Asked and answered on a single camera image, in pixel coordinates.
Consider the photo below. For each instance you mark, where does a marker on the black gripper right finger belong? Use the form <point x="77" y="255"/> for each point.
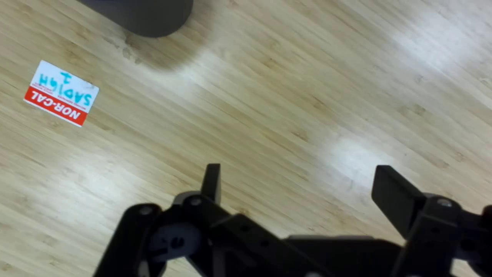
<point x="435" y="236"/>

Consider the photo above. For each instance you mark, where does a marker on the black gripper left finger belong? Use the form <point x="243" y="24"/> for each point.
<point x="204" y="241"/>

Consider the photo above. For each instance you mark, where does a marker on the black plastic cup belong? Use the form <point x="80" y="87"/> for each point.
<point x="143" y="16"/>

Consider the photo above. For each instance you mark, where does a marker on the red and white sticker label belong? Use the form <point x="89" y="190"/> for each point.
<point x="61" y="93"/>

